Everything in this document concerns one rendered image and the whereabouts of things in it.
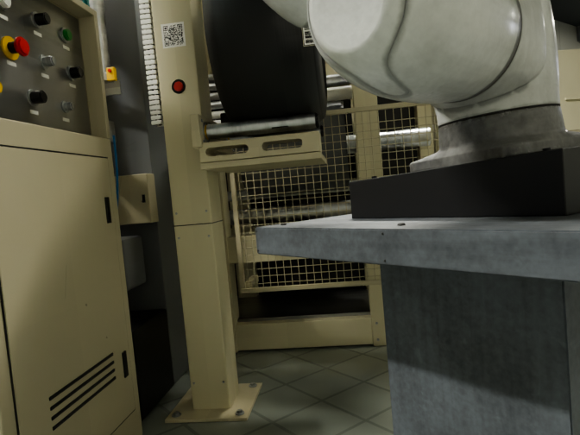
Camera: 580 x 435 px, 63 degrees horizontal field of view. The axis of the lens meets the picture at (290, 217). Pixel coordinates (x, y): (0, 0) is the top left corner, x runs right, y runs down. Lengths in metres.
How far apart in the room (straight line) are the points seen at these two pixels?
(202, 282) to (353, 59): 1.21
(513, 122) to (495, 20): 0.15
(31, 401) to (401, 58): 0.98
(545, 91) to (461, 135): 0.11
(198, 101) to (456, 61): 1.17
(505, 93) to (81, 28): 1.24
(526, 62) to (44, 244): 0.99
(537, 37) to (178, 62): 1.18
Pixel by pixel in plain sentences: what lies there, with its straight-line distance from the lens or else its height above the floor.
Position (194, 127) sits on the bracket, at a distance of 1.45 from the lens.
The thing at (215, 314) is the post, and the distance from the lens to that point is 1.59.
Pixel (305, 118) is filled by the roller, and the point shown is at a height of 0.91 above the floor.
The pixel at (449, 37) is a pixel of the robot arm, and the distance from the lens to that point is 0.47.
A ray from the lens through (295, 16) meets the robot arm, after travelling 0.97.
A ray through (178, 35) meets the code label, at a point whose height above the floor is 1.22.
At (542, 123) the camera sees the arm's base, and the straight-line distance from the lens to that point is 0.66.
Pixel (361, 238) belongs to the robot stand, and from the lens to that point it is 0.54.
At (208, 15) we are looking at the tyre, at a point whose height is 1.19.
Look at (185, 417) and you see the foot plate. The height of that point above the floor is 0.01.
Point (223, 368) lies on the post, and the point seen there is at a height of 0.15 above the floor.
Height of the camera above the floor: 0.70
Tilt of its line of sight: 3 degrees down
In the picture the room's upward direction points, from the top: 5 degrees counter-clockwise
